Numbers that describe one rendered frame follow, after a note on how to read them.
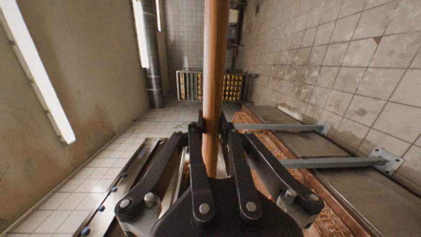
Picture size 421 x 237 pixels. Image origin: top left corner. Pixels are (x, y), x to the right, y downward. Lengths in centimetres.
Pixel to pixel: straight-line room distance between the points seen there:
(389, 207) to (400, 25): 107
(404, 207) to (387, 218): 16
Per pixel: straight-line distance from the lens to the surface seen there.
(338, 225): 88
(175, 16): 542
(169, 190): 137
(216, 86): 17
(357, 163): 121
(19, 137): 169
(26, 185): 179
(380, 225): 94
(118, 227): 136
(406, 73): 138
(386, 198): 112
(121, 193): 154
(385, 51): 147
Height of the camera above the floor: 121
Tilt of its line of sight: 4 degrees down
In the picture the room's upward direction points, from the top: 89 degrees counter-clockwise
